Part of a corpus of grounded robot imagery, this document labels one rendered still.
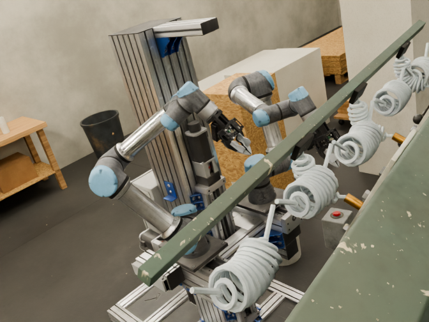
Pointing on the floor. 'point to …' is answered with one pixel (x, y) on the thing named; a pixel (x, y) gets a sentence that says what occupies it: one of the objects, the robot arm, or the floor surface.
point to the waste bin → (103, 131)
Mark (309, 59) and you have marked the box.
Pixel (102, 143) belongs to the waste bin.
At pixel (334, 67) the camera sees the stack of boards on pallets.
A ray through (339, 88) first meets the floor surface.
